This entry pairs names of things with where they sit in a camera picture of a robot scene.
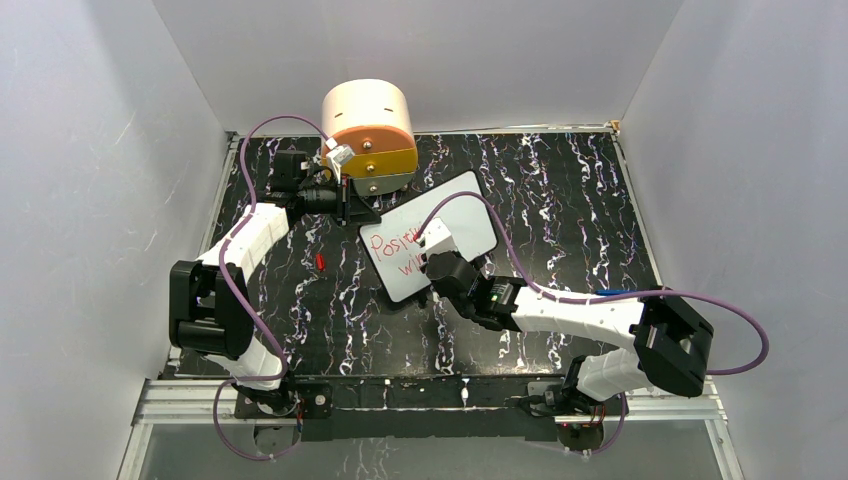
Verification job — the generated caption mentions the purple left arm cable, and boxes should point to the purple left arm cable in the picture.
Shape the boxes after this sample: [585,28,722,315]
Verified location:
[211,115,331,463]

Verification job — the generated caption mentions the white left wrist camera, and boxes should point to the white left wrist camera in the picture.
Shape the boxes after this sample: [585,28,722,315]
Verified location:
[324,137,355,182]

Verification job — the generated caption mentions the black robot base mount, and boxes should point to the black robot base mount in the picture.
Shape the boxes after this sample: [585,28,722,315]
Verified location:
[234,374,611,443]

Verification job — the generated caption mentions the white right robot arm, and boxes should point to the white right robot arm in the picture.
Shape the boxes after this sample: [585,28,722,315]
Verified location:
[423,252,714,414]

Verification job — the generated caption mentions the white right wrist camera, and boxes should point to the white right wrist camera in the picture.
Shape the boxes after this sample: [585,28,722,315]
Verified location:
[415,217,459,263]

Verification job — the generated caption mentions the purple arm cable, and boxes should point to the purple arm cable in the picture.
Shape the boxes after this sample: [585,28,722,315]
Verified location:
[211,115,331,463]
[417,190,771,457]

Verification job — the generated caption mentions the blue whiteboard eraser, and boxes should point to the blue whiteboard eraser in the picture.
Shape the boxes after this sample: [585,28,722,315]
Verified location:
[593,289,630,296]

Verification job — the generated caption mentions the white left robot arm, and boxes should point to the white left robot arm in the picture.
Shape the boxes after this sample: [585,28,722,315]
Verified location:
[169,145,380,416]

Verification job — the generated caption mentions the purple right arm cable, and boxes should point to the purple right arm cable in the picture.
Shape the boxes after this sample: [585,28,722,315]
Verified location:
[417,190,771,457]

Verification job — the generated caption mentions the black framed whiteboard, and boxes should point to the black framed whiteboard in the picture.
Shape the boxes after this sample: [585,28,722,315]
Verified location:
[359,170,498,302]

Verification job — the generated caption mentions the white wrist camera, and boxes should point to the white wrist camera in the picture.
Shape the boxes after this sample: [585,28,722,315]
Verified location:
[324,137,355,182]
[415,217,459,263]

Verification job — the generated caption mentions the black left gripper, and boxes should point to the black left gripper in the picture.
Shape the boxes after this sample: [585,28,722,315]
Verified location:
[300,175,382,229]

